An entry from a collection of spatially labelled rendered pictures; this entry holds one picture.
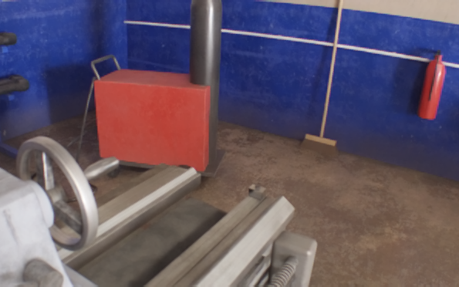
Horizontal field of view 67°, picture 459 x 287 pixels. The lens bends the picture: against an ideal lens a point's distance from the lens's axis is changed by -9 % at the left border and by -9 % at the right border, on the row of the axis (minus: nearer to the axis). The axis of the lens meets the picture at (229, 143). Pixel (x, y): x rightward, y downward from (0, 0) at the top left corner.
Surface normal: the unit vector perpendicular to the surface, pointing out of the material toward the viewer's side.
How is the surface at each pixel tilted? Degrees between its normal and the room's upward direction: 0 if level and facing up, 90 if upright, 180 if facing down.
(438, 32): 90
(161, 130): 90
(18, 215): 82
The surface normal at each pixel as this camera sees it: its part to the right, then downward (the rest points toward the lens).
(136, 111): -0.18, 0.38
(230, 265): 0.54, -0.61
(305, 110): -0.51, 0.32
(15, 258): 0.84, 0.00
